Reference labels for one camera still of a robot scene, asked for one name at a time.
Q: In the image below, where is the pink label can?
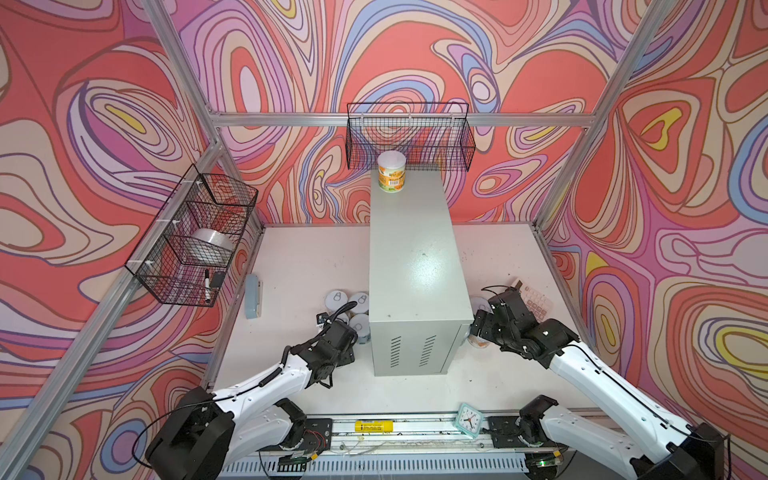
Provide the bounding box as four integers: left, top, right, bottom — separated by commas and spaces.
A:
470, 296, 493, 314

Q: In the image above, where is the orange fruit can plastic lid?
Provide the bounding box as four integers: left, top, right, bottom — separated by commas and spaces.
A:
377, 150, 407, 193

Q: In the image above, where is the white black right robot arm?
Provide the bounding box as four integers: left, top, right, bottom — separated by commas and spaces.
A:
470, 285, 732, 479

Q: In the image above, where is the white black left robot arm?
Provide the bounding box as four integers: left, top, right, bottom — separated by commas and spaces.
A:
143, 319, 358, 479

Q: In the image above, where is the left side blue can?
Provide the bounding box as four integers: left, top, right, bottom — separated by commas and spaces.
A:
349, 314, 371, 345

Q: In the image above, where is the pink calculator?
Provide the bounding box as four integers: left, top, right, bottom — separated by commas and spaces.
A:
514, 279, 553, 321

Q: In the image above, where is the left side can one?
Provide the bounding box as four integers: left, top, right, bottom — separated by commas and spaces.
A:
324, 290, 349, 313

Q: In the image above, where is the left side can two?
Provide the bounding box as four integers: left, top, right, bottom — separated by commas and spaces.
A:
349, 291, 370, 315

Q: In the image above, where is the grey metal cabinet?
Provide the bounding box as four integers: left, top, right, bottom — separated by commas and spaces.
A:
369, 171, 473, 377

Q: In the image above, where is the teal alarm clock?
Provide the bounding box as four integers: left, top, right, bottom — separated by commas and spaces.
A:
453, 403, 484, 438

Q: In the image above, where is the green circuit board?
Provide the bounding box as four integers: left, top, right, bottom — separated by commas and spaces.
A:
277, 456, 313, 474

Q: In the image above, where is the silver tape roll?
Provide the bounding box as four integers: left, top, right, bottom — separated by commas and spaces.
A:
192, 228, 235, 251

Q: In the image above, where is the yellow label on rail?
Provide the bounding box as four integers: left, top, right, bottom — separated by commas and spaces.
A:
354, 420, 394, 433

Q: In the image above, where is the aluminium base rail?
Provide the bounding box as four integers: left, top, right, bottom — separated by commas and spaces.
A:
321, 412, 498, 457

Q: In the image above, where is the white vented cable duct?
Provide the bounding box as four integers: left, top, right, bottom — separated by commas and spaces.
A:
219, 452, 529, 479

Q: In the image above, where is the black wire basket left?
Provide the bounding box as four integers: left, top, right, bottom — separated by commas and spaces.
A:
125, 166, 259, 307

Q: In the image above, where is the black wire basket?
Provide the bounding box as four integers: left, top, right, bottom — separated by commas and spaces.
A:
125, 166, 259, 307
345, 100, 476, 172

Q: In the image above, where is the black wire basket rear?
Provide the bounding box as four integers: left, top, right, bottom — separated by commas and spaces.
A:
345, 100, 476, 172

